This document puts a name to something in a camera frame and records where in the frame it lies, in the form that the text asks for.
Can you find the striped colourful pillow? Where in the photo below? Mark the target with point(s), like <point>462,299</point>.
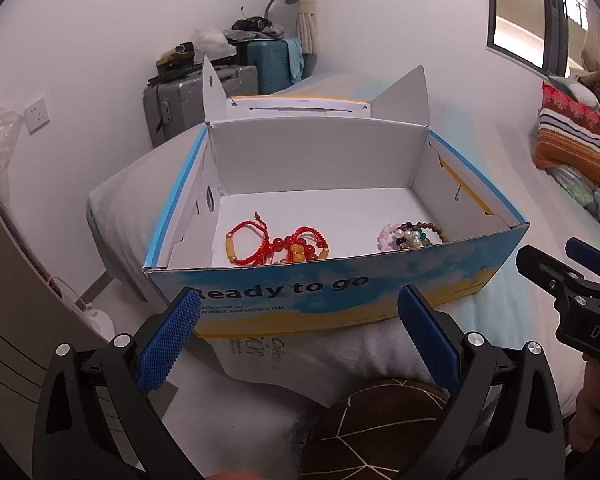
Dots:
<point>575,130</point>

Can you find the black bag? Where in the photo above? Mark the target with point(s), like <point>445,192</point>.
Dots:
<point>252,24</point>

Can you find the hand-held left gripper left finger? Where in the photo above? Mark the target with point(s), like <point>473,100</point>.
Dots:
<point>170,340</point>

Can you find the window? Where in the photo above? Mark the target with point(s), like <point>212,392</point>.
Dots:
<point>520,5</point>

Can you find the white floor appliance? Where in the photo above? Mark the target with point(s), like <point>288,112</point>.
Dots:
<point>97,322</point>

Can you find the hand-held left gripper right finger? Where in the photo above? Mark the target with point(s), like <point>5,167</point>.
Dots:
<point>427,340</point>

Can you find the blue suitcase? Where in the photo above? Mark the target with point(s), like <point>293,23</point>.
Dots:
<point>270,65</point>

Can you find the clear plastic bag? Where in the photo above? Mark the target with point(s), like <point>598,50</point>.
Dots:
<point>212,42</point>

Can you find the blue and yellow cardboard box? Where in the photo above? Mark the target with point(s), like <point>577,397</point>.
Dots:
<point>330,300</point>

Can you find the grey suitcase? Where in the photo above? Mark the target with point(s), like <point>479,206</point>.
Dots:
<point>180,105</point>

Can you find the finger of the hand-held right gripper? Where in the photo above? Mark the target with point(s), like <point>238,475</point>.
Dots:
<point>590,256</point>
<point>542,267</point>

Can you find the brown round cushion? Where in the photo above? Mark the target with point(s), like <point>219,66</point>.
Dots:
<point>380,435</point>

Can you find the beige curtain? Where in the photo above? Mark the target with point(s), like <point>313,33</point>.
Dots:
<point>307,15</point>

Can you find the floral quilt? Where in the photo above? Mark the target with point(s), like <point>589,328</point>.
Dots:
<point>595,200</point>

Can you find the white wall socket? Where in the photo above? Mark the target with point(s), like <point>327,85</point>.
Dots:
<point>36,114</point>

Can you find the light blue cloth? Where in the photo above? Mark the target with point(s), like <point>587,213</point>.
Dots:
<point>296,60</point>

